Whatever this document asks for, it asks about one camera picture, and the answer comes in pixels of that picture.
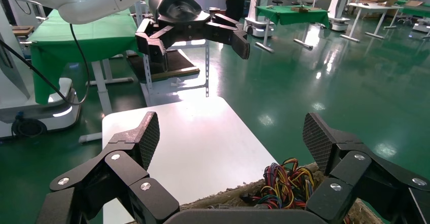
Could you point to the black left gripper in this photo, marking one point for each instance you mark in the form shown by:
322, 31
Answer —
178, 11

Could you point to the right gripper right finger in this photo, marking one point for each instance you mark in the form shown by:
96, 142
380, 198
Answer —
349, 168

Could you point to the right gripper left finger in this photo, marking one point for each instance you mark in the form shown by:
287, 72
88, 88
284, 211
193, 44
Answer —
127, 168

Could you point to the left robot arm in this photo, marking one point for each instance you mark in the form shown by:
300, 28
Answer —
84, 1

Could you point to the dark mat on wooden board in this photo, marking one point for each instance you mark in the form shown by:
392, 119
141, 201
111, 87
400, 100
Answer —
178, 64

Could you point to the standing person dark trousers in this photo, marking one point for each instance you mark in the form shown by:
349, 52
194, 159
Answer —
235, 4

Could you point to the white wheeled robot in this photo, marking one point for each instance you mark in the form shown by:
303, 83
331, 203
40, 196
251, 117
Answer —
33, 115
260, 11
339, 11

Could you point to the green tablecloth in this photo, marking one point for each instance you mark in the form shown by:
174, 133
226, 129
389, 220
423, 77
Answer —
416, 11
292, 16
100, 38

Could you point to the black round stool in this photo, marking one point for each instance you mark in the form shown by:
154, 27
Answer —
277, 2

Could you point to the brown cardboard box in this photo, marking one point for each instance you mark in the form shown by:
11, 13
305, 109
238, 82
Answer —
231, 195

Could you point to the flat brown object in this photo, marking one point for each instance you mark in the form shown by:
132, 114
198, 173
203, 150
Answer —
302, 9

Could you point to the white table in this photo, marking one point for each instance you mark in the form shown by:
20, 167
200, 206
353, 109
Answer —
369, 7

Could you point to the brown wooden stool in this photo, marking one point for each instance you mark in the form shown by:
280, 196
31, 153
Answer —
22, 30

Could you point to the flat cardboard piece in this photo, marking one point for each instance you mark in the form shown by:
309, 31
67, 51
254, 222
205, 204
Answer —
414, 3

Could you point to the white metal rack frame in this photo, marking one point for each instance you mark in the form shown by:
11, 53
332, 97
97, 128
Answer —
207, 68

